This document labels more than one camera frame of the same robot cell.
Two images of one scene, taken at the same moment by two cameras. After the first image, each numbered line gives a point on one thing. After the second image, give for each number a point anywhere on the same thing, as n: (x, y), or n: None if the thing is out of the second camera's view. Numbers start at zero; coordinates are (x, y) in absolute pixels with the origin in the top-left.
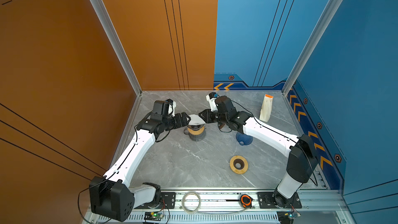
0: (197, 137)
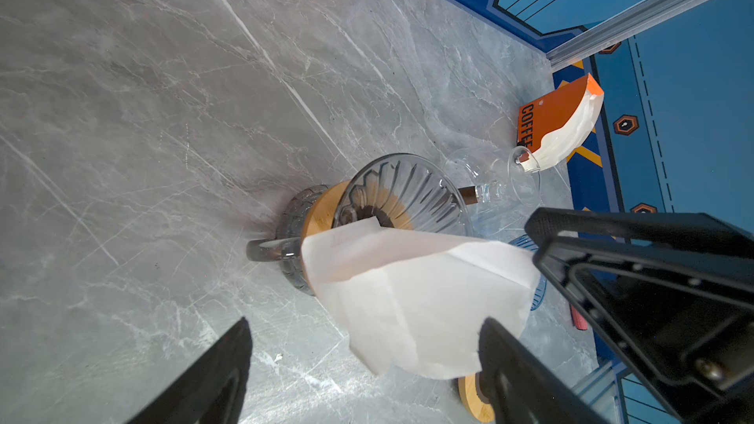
0: (287, 248)
